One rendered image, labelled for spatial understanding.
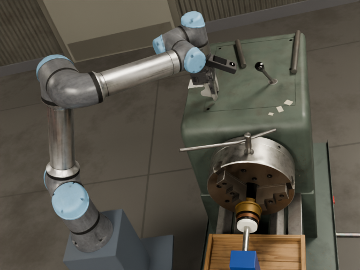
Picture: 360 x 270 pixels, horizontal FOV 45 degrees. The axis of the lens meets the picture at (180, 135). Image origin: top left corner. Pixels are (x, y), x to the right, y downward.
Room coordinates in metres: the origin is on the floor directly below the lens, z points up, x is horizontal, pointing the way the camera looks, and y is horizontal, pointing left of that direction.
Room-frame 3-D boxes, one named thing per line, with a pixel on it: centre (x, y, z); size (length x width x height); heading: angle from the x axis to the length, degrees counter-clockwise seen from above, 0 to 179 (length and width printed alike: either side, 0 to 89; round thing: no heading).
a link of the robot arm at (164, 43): (1.30, -0.08, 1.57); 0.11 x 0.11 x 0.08; 17
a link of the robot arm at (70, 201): (1.04, 0.42, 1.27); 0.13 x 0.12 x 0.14; 17
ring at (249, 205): (0.91, -0.13, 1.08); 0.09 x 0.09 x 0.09; 67
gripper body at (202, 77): (1.35, -0.16, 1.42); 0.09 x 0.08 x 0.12; 67
